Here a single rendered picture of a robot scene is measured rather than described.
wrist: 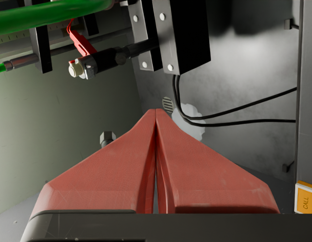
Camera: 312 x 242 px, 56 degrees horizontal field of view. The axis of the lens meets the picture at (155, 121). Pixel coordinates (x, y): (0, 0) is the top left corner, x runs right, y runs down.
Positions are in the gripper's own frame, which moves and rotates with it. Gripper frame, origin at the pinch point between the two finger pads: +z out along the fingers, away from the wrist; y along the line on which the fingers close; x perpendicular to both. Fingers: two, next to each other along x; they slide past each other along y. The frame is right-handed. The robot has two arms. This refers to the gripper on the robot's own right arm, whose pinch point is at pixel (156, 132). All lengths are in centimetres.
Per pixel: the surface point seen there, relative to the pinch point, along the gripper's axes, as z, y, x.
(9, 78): 44, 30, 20
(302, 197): 16.8, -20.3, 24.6
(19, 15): 9.5, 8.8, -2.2
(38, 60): 41.2, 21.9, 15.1
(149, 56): 36.7, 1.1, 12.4
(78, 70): 25.5, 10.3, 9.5
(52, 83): 49, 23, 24
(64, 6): 11.5, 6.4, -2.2
